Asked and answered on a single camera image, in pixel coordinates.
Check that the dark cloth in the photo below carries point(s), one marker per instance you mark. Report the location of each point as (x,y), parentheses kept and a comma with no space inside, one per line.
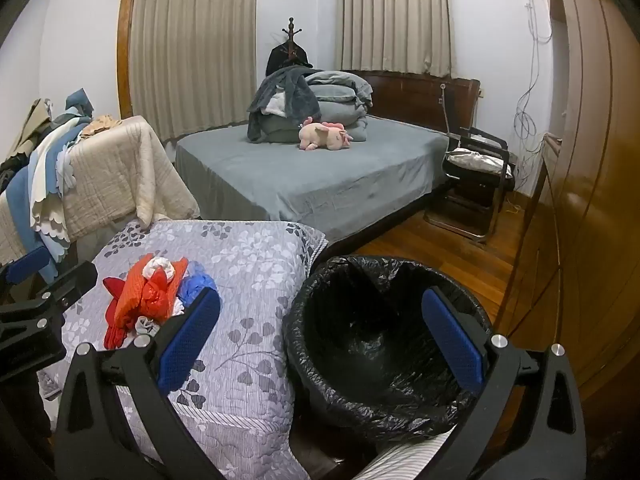
(11,172)

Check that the narrow beige curtain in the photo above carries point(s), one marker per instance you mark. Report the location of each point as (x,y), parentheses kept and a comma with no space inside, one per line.
(397,20)

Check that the wooden window frame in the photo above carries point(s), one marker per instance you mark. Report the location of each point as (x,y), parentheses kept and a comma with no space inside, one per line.
(125,50)

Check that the beige quilt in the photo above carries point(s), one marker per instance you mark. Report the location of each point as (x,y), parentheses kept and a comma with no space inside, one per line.
(115,175)

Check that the white chair cushion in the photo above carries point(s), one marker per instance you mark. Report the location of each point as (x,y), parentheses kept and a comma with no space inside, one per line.
(477,162)

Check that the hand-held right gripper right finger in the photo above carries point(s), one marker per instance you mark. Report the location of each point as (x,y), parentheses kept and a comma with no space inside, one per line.
(452,340)

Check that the khaki cloth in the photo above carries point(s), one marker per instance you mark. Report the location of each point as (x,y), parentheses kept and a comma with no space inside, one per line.
(30,125)

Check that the grey floral quilt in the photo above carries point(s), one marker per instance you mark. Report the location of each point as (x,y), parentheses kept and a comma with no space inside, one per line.
(250,280)

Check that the red garment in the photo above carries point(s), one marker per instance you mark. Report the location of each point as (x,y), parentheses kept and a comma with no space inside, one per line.
(116,332)

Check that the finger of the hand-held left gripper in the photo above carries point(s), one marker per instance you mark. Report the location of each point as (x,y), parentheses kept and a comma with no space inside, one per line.
(30,262)
(70,282)

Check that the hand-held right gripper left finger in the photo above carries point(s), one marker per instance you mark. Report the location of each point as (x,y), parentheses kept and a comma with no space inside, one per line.
(190,340)

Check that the blue plastic bag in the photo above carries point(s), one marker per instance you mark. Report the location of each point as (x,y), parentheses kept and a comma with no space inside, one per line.
(192,285)

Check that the peach cloth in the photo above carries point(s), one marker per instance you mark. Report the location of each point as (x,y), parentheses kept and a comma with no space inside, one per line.
(100,124)

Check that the pink plush toy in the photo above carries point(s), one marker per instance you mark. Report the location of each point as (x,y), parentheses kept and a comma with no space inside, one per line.
(322,135)

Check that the orange ribbed cloth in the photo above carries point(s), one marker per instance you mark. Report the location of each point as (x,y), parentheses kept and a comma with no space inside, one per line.
(150,290)

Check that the black metal chair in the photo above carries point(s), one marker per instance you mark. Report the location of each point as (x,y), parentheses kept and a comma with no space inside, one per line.
(487,195)

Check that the white folded cloth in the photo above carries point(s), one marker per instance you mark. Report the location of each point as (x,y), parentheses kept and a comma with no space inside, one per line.
(276,105)

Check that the dark blue jacket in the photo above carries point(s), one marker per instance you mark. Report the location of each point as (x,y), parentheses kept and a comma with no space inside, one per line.
(295,92)

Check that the wooden coat rack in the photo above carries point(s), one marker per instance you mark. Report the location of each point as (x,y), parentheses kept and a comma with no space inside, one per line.
(289,35)

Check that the grey white crumpled paper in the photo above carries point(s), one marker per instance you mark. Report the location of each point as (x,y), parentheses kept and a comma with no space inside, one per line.
(146,327)

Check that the dark wooden headboard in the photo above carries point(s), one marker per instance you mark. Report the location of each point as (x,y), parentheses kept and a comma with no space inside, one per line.
(415,100)

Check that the white printed wrapper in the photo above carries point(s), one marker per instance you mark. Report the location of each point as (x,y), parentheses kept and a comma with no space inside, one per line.
(176,308)

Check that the wide beige curtain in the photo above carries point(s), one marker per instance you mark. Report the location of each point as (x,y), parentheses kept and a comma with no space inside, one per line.
(192,50)

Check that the brown wooden wardrobe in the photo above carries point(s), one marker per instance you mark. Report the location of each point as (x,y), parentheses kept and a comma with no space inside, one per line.
(590,160)

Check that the pile of clothes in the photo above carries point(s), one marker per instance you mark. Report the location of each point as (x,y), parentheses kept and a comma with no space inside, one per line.
(50,170)

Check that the striped white cloth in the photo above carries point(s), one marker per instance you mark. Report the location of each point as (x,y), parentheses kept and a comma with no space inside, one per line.
(400,460)

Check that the grey bed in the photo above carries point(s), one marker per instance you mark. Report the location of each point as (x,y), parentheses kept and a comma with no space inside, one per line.
(310,175)

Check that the black-lined trash bin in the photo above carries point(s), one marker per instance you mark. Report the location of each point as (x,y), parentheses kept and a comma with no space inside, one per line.
(370,340)

